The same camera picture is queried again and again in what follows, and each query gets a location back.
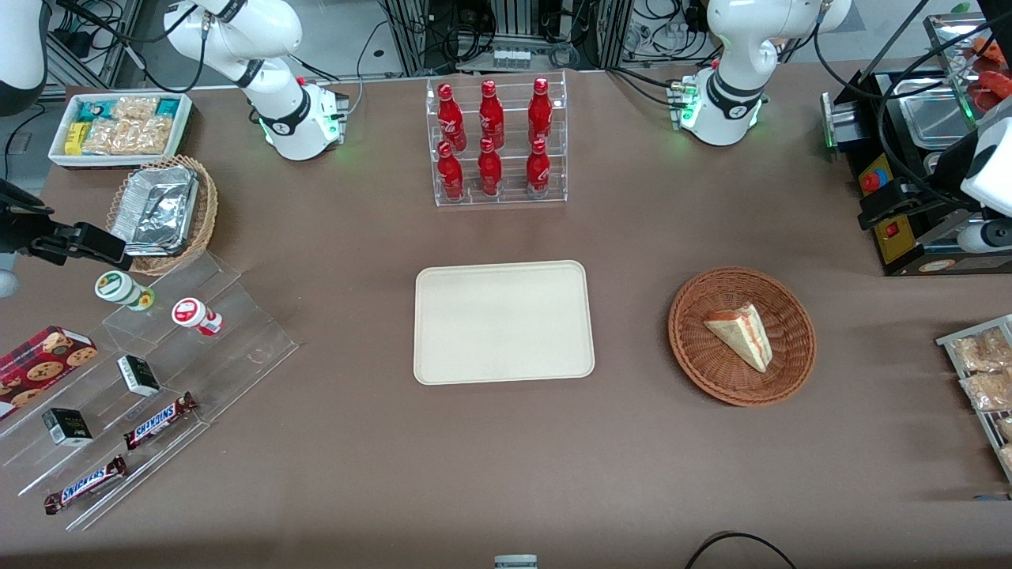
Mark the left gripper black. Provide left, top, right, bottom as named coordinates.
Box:
left=858, top=130, right=994, bottom=232

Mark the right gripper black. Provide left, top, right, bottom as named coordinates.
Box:
left=0, top=180, right=134, bottom=271

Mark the triangle sandwich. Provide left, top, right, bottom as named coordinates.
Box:
left=703, top=303, right=773, bottom=374

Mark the silver foil tray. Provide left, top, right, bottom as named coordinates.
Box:
left=111, top=164, right=200, bottom=258

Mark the tan oval wicker basket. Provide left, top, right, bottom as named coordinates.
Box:
left=107, top=154, right=219, bottom=276

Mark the round brown wicker basket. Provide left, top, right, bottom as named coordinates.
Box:
left=668, top=267, right=817, bottom=408

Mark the beige plastic tray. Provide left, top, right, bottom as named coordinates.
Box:
left=413, top=260, right=595, bottom=386

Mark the black food warmer machine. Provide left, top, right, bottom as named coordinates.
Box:
left=821, top=67, right=1012, bottom=277

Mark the green lid yogurt cup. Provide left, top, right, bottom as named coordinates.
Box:
left=95, top=270, right=156, bottom=311

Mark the white rectangular snack box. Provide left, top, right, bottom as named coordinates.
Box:
left=47, top=92, right=194, bottom=171

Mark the clear cracker bag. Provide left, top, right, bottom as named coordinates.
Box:
left=82, top=116, right=174, bottom=156
left=111, top=96, right=159, bottom=122

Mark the red lid yogurt cup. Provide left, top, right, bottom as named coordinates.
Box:
left=172, top=297, right=224, bottom=337

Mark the red cookie box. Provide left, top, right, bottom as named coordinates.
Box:
left=0, top=326, right=99, bottom=420

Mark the small black carton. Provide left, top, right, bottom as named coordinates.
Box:
left=117, top=355, right=162, bottom=398
left=42, top=408, right=94, bottom=448

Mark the red food item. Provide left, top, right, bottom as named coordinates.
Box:
left=971, top=36, right=1012, bottom=111

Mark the glass food display case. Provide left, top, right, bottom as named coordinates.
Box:
left=923, top=12, right=1012, bottom=131

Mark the clear acrylic step stand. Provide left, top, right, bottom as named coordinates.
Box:
left=0, top=251, right=300, bottom=532

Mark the brown Snickers bar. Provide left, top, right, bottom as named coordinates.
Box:
left=123, top=392, right=198, bottom=451
left=43, top=455, right=129, bottom=516

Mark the red cola bottle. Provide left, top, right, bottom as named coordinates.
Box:
left=437, top=83, right=467, bottom=153
left=478, top=138, right=503, bottom=197
left=527, top=77, right=553, bottom=145
left=437, top=141, right=465, bottom=201
left=526, top=138, right=552, bottom=198
left=478, top=80, right=505, bottom=149

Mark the clear acrylic bottle rack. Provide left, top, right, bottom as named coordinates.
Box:
left=425, top=71, right=568, bottom=208

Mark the metal equipment rack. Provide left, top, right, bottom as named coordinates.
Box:
left=379, top=0, right=633, bottom=76

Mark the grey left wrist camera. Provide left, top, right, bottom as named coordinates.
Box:
left=957, top=220, right=1012, bottom=255

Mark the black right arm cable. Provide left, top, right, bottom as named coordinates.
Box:
left=55, top=0, right=210, bottom=94

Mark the grey wire tray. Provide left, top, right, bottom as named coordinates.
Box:
left=936, top=315, right=1012, bottom=484

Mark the black table cable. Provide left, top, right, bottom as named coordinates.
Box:
left=684, top=532, right=799, bottom=569

